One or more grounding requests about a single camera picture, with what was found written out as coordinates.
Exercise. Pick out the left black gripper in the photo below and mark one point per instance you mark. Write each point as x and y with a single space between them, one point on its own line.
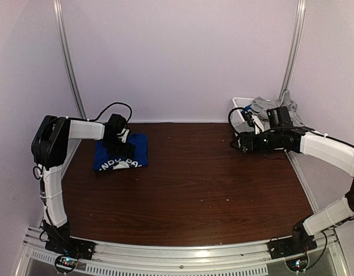
126 152

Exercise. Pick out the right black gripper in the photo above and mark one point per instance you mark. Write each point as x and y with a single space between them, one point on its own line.
245 143

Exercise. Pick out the blue t-shirt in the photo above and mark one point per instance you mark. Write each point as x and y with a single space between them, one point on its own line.
103 161

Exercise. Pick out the grey garment pile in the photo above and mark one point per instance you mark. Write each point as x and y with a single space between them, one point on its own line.
272 113

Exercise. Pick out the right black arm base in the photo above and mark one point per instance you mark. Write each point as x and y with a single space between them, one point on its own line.
298 243

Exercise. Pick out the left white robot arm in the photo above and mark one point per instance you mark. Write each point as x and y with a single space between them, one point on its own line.
49 150

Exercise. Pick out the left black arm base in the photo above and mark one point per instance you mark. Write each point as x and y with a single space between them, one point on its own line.
59 241

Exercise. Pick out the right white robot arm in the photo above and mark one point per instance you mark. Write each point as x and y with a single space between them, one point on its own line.
336 153

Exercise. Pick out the white plastic laundry bin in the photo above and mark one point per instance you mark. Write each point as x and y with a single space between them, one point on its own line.
237 115

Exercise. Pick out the blue garment in bin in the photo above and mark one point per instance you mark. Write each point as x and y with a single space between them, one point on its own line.
247 108

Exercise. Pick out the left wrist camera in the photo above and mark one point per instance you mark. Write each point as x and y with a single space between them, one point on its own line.
123 135

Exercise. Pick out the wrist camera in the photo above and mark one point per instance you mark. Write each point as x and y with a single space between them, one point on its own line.
123 135
254 122

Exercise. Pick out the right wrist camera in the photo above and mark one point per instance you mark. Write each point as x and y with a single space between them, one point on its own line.
254 122

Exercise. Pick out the aluminium front rail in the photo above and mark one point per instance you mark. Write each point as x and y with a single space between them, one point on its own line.
252 258

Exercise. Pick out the right aluminium frame post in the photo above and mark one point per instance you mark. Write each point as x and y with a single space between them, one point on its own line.
300 16

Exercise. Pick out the aluminium frame post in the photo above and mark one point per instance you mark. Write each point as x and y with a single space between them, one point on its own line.
68 64
300 16

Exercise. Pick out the left aluminium frame post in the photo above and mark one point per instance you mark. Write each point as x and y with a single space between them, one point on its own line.
68 64

